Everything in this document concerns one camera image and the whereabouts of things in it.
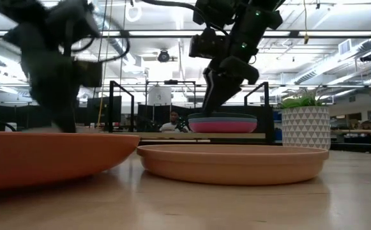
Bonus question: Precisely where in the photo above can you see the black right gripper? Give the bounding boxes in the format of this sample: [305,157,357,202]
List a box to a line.
[202,34,260,116]

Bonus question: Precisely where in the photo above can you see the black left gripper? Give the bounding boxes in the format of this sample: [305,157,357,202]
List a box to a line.
[22,50,80,134]

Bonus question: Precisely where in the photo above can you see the blue plate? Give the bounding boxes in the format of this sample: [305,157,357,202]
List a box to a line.
[188,117,258,124]

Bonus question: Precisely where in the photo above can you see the pink plate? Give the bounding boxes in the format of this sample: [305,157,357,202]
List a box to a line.
[188,121,258,134]

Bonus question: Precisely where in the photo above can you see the orange plate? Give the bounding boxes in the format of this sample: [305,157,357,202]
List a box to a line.
[0,131,140,192]

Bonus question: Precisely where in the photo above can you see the peach plate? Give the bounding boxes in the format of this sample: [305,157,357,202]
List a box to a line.
[136,144,330,187]

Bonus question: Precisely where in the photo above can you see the wooden shelf board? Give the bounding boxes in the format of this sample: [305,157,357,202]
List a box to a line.
[113,132,266,141]

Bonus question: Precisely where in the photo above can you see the black monitor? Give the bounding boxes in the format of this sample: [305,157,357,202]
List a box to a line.
[78,95,123,124]

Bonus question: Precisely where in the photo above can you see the person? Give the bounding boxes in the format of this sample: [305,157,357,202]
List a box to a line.
[158,111,191,134]

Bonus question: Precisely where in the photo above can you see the black round hanging device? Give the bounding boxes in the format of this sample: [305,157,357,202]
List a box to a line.
[156,49,178,63]

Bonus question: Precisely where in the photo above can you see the overhead rig light bar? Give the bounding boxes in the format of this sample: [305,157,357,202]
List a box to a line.
[0,29,371,38]

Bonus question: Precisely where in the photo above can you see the green succulent plant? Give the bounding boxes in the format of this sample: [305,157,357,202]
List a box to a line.
[279,87,329,109]

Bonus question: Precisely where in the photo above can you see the white triangle-patterned plant pot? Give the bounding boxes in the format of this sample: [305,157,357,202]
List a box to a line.
[281,106,331,151]

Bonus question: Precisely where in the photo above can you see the wooden background desk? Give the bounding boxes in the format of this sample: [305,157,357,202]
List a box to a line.
[330,128,371,135]

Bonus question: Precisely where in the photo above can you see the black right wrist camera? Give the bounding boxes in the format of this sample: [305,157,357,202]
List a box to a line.
[188,27,229,60]

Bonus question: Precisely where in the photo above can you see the black metal shelf frame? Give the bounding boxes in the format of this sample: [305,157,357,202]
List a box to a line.
[107,80,275,145]

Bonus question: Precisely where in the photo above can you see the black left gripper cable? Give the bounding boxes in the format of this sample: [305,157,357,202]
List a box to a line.
[72,34,131,64]

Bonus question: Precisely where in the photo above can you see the yellow hanging cord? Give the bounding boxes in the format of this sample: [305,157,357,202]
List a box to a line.
[303,0,310,45]

